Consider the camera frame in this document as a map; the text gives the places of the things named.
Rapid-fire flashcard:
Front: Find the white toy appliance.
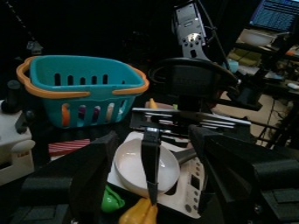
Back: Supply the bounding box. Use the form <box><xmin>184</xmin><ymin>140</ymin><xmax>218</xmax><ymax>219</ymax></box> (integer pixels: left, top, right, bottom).
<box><xmin>0</xmin><ymin>80</ymin><xmax>37</xmax><ymax>186</ymax></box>

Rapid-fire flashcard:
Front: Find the purple toy food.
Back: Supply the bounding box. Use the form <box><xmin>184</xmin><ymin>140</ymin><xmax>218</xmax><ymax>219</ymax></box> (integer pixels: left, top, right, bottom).
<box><xmin>77</xmin><ymin>104</ymin><xmax>102</xmax><ymax>123</ymax></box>

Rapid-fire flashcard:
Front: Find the yellow bell pepper toy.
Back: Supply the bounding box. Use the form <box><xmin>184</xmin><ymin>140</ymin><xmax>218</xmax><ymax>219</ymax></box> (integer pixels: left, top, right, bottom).
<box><xmin>117</xmin><ymin>197</ymin><xmax>158</xmax><ymax>224</ymax></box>

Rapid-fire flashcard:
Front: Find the green toy pepper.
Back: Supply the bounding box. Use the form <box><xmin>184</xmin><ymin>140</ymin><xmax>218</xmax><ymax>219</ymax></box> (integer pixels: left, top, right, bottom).
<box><xmin>100</xmin><ymin>184</ymin><xmax>126</xmax><ymax>214</ymax></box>

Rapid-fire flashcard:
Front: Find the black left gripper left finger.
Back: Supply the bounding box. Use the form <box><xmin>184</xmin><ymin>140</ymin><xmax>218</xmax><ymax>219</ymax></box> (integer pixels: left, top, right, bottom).
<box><xmin>10</xmin><ymin>130</ymin><xmax>120</xmax><ymax>224</ymax></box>

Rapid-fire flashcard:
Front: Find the white toy pan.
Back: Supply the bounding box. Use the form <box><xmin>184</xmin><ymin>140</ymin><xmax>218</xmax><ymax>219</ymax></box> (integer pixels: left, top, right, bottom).
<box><xmin>112</xmin><ymin>137</ymin><xmax>198</xmax><ymax>199</ymax></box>

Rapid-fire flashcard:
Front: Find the orange toy food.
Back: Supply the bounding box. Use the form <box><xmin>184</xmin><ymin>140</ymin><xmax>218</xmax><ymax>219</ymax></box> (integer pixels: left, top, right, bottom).
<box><xmin>59</xmin><ymin>102</ymin><xmax>71</xmax><ymax>128</ymax></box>

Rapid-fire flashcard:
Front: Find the white bowl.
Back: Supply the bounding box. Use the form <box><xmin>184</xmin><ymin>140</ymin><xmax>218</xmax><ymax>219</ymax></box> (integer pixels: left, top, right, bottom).
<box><xmin>237</xmin><ymin>28</ymin><xmax>277</xmax><ymax>47</ymax></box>

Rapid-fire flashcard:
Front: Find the small grey clip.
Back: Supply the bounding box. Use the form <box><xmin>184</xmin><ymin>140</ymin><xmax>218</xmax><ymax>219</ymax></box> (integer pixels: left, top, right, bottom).
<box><xmin>25</xmin><ymin>39</ymin><xmax>43</xmax><ymax>56</ymax></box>

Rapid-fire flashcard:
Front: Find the red striped cloth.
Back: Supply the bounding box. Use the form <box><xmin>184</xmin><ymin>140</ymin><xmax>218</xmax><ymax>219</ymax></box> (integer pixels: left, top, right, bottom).
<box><xmin>47</xmin><ymin>138</ymin><xmax>90</xmax><ymax>158</ymax></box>

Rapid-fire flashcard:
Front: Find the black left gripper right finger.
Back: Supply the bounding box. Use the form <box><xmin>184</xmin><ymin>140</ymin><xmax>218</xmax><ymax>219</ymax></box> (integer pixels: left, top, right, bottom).
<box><xmin>188</xmin><ymin>125</ymin><xmax>299</xmax><ymax>224</ymax></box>

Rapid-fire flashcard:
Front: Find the teal cup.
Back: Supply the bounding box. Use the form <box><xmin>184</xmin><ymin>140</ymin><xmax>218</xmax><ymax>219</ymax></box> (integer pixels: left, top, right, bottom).
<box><xmin>226</xmin><ymin>59</ymin><xmax>238</xmax><ymax>74</ymax></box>

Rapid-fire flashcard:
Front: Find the teal basket with orange handles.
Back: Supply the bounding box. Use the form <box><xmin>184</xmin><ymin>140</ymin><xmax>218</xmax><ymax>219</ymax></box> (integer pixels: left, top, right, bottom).
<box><xmin>14</xmin><ymin>54</ymin><xmax>150</xmax><ymax>130</ymax></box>

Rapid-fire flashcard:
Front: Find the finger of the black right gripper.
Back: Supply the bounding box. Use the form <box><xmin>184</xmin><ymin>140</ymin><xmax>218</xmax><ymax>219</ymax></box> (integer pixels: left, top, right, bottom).
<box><xmin>140</xmin><ymin>127</ymin><xmax>162</xmax><ymax>206</ymax></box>

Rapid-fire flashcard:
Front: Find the white toy stove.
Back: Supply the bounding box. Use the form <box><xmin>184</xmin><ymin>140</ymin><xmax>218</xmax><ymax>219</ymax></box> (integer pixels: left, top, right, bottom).
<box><xmin>106</xmin><ymin>130</ymin><xmax>208</xmax><ymax>220</ymax></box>

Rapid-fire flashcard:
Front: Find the cream toy food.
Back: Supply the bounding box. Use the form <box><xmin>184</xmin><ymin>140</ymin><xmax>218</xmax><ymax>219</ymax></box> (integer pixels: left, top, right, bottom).
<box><xmin>105</xmin><ymin>102</ymin><xmax>117</xmax><ymax>123</ymax></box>

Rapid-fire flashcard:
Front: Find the computer monitor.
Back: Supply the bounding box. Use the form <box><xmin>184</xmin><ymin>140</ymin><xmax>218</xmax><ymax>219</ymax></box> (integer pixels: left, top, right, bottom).
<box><xmin>248</xmin><ymin>0</ymin><xmax>299</xmax><ymax>33</ymax></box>

